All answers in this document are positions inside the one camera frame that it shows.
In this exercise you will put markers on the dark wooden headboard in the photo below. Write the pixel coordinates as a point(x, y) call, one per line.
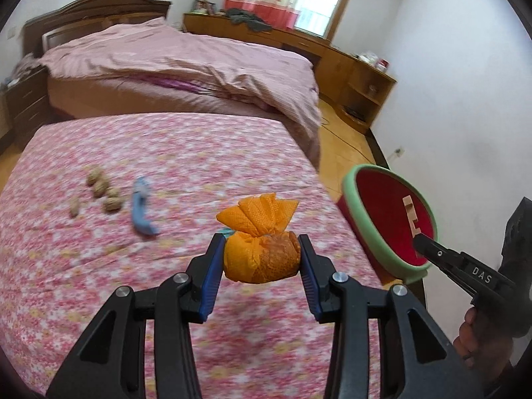
point(104, 4)

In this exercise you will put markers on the cloth pile on nightstand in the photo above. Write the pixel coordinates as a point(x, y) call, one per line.
point(25, 66)

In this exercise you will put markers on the wooden corner shelf unit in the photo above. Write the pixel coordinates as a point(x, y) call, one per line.
point(370, 91)

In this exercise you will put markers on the wooden bed pink bedding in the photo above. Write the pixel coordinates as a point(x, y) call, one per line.
point(166, 54)

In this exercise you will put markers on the orange mesh bag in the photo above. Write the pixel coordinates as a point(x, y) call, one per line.
point(249, 253)

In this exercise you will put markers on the window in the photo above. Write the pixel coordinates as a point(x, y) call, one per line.
point(324, 4)

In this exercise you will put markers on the blue plastic toy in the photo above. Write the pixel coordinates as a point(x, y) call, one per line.
point(139, 212)

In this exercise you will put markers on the brown bed mattress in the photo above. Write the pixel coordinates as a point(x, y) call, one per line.
point(124, 95)

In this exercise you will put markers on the long wooden cabinet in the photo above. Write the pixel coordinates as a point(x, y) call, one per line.
point(291, 48)

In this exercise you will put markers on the dark wooden nightstand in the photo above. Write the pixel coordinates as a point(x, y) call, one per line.
point(29, 99)

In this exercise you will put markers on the red bucket with green rim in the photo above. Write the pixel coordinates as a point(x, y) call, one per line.
point(374, 199)

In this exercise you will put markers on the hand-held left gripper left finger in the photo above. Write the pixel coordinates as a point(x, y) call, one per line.
point(212, 276)

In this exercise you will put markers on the white containers on cabinet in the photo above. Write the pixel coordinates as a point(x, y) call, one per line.
point(372, 60)

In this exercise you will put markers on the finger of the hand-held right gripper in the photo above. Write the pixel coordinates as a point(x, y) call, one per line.
point(436, 253)

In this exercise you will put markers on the grey clothes pile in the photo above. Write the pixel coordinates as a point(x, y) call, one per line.
point(249, 20)

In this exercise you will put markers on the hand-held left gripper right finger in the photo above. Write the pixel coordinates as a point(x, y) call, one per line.
point(309, 282)

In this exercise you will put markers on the person's right hand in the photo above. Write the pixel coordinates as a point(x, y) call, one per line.
point(480, 338)

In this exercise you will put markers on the white wall outlet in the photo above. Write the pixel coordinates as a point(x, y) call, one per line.
point(399, 152)

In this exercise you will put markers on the walnut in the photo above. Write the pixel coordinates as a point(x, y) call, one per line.
point(94, 175)
point(112, 205)
point(101, 188)
point(112, 192)
point(74, 208)

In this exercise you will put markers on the pink floral blanket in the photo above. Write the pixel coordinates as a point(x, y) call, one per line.
point(208, 153)

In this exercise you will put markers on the notched wooden piece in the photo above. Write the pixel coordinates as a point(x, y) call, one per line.
point(410, 214)

